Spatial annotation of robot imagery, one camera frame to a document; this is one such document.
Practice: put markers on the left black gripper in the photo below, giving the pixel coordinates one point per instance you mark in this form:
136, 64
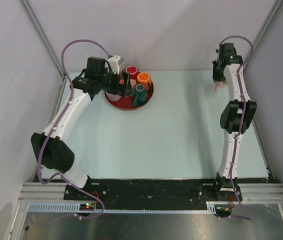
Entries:
108, 72

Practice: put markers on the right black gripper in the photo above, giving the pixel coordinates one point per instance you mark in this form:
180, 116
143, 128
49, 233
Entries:
216, 77

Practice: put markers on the lilac ribbed mug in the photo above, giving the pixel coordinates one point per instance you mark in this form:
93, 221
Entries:
112, 97

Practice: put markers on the tall pink mug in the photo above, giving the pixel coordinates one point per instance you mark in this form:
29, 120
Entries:
219, 85

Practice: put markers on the dark green mug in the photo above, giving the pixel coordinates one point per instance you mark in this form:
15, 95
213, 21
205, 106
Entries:
140, 95

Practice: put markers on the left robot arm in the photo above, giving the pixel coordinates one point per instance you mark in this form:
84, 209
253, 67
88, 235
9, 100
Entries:
49, 146

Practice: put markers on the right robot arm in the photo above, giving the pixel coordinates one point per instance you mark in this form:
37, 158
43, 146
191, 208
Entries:
237, 116

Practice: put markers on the small pink square mug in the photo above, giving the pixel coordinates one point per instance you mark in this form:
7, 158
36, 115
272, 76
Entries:
133, 83

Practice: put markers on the large red mug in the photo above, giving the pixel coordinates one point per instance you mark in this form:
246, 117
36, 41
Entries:
133, 71

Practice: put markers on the large orange mug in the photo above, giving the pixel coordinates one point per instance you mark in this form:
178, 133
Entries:
144, 78

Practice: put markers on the small orange cup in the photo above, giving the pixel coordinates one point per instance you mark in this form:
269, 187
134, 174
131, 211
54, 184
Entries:
122, 82

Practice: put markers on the round red tray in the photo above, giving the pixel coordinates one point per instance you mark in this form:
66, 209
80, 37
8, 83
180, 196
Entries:
126, 103

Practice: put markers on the small circuit board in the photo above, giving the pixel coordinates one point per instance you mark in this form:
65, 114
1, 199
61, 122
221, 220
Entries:
86, 206

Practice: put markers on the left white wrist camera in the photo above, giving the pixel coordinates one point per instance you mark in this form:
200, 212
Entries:
115, 61

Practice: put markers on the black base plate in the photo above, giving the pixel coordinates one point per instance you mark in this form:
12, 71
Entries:
151, 194

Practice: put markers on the aluminium frame rail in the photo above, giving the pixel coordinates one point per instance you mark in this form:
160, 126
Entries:
265, 193

